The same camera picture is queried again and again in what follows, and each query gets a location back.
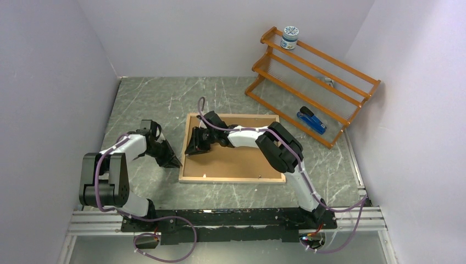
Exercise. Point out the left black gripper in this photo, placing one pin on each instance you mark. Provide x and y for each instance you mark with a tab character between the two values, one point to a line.
170	160

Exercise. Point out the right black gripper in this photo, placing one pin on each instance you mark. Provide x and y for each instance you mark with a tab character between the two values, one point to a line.
195	146

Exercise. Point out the wooden picture frame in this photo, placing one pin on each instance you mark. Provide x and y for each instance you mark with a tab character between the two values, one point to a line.
233	179

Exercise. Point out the brown backing board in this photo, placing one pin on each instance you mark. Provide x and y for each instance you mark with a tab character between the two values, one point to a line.
236	164

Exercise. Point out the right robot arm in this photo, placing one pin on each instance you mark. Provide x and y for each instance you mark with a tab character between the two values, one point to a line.
279	147

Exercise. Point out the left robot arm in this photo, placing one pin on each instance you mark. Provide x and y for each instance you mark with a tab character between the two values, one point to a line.
104	182

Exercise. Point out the blue stapler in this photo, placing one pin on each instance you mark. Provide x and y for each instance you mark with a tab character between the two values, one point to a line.
308	117

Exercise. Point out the orange wooden rack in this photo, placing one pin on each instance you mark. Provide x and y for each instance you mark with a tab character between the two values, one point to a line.
305	76

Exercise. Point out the small blue white jar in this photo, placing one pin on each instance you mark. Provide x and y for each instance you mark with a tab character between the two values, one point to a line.
289	37

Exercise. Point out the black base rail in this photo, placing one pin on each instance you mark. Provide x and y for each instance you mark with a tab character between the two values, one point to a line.
241	224

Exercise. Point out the aluminium table rail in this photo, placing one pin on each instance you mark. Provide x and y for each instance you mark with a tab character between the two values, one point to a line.
363	217

